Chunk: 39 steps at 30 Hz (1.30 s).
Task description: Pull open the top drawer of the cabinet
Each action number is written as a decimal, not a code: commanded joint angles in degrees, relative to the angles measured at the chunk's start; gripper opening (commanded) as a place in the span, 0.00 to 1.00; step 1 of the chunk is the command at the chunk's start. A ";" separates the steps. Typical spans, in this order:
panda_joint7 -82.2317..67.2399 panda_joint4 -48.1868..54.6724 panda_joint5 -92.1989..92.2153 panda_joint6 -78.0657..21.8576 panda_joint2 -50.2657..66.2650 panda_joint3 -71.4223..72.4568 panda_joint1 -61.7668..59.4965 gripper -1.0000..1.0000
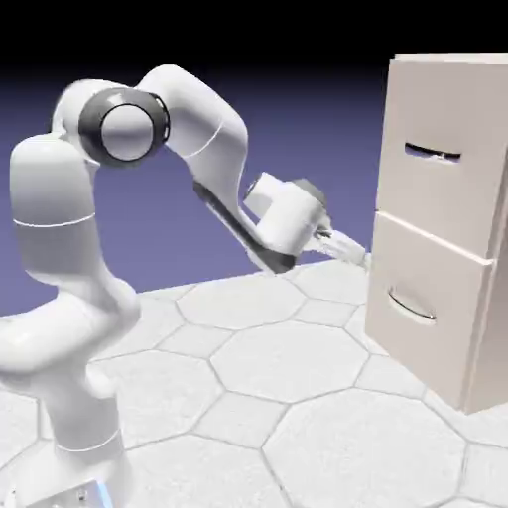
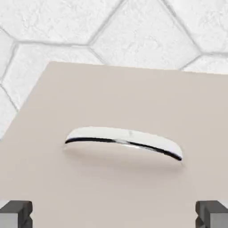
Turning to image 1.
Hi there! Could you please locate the cream drawer front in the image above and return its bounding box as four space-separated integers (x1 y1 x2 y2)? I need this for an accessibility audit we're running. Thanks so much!
363 211 494 415
375 58 508 263

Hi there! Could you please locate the curved dark metal handle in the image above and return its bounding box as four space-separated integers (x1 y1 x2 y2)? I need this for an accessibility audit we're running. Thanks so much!
387 290 438 322
404 141 462 164

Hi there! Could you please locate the cream painted cabinet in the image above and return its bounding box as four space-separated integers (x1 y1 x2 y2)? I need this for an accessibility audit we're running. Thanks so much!
363 52 508 416

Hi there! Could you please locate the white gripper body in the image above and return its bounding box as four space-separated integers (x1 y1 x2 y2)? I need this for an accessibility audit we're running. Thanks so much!
310 226 368 268

